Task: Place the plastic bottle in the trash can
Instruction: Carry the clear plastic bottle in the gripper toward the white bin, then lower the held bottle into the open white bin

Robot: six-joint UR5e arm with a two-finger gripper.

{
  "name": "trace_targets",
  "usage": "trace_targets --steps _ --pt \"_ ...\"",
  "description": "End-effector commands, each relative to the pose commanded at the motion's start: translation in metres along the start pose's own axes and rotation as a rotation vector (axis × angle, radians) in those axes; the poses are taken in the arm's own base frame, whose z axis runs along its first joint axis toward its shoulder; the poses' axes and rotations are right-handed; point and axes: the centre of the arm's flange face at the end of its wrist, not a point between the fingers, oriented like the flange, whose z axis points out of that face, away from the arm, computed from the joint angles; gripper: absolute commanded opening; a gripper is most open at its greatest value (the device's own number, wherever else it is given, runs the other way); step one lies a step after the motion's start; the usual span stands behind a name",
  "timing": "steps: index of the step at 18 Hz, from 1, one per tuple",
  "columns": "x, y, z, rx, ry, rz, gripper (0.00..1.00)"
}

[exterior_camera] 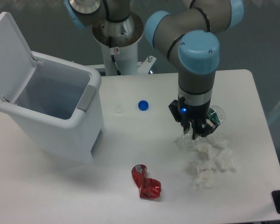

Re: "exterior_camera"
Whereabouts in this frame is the white trash can lid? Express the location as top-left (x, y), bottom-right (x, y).
top-left (0, 12), bottom-right (37, 103)

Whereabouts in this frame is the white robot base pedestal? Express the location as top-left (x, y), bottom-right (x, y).
top-left (101, 43), bottom-right (138, 76)

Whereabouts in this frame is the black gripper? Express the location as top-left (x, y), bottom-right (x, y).
top-left (168, 93), bottom-right (220, 140)

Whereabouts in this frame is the clear plastic bottle green label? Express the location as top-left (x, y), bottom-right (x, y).
top-left (174, 105), bottom-right (225, 150)

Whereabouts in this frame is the crushed red can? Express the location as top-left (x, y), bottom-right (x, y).
top-left (131, 164), bottom-right (161, 199)

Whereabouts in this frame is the crumpled white tissue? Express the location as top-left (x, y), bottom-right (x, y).
top-left (188, 134), bottom-right (236, 190)

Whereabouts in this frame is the black cable on pedestal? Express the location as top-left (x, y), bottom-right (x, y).
top-left (108, 36), bottom-right (122, 76)

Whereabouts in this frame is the white bottle cap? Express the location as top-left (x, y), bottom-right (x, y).
top-left (114, 105), bottom-right (123, 114)

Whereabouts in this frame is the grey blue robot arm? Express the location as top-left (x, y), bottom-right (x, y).
top-left (64, 0), bottom-right (244, 139)

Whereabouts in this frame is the white metal bracket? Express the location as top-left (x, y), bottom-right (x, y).
top-left (137, 56), bottom-right (157, 75)

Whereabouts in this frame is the white trash can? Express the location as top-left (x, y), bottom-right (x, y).
top-left (0, 52), bottom-right (104, 163)

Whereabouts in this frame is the blue bottle cap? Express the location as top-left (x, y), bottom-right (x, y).
top-left (138, 100), bottom-right (149, 111)

